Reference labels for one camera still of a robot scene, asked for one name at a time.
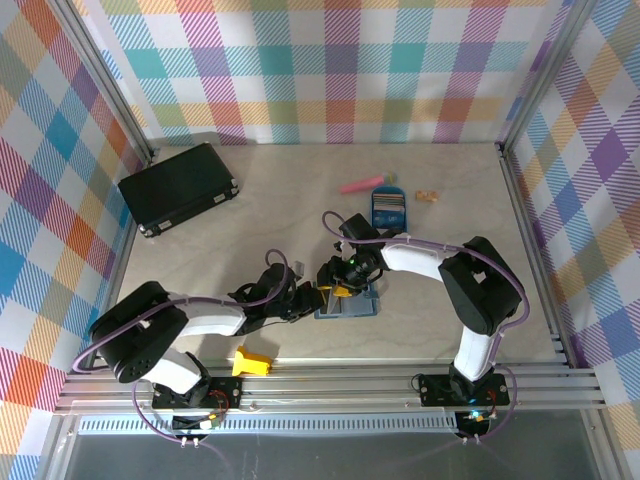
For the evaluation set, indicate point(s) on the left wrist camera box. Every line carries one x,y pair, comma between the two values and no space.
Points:
298,267

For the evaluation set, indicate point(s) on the stack of credit cards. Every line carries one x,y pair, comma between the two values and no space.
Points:
389,200

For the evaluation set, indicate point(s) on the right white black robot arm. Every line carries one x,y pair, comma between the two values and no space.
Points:
480,285

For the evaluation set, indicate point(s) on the pink toy microphone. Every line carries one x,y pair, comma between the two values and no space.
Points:
360,185

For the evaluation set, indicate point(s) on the aluminium frame post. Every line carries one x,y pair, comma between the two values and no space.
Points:
106,75
544,75

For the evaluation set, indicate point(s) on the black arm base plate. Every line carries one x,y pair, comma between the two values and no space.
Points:
435,390
230,392

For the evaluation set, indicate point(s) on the blue credit card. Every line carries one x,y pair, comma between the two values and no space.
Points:
392,218

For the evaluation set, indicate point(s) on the yellow plastic part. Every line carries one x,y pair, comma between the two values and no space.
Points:
250,362

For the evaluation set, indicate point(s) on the small brown cork piece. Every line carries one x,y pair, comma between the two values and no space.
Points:
426,196

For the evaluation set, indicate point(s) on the blue oval card tray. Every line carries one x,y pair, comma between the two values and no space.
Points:
406,210

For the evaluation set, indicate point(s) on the aluminium table edge rail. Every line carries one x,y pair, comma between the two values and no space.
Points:
325,387

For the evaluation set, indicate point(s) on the blue card holder wallet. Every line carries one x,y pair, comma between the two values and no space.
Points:
357,307

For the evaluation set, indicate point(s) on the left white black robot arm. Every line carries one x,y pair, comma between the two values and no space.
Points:
135,340

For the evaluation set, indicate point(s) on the black hard case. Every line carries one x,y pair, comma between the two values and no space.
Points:
180,190

